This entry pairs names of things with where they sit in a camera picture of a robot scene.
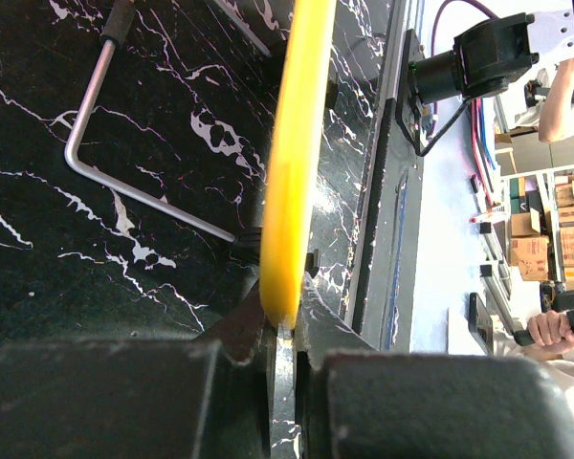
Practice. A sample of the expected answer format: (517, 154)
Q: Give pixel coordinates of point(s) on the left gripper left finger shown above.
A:
(208, 397)

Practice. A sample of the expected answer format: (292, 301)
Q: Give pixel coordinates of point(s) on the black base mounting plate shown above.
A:
(380, 307)

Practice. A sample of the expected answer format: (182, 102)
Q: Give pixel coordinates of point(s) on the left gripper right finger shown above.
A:
(353, 401)

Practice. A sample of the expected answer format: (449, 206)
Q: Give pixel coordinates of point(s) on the cardboard boxes stack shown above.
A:
(541, 227)

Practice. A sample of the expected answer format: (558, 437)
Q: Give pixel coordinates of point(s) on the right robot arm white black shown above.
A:
(492, 54)

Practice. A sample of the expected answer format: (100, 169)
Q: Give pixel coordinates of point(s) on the bystander forearm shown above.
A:
(557, 114)

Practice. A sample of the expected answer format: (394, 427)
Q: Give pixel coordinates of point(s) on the yellow framed whiteboard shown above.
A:
(294, 158)

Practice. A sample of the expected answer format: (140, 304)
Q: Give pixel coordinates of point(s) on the bystander hand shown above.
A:
(551, 330)

